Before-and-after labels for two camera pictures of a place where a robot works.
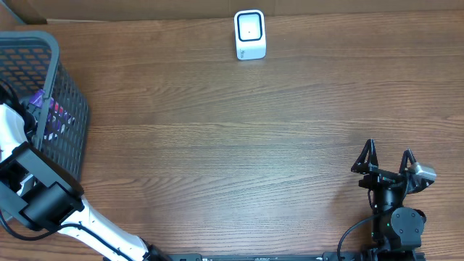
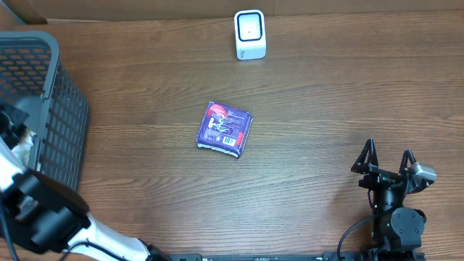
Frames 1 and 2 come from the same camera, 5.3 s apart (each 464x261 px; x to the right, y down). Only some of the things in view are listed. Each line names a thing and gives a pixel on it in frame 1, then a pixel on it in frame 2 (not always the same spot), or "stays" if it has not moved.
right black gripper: [383, 177] stays
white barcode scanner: [250, 34] stays
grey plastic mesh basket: [30, 60] stays
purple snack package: [59, 119] -> [224, 129]
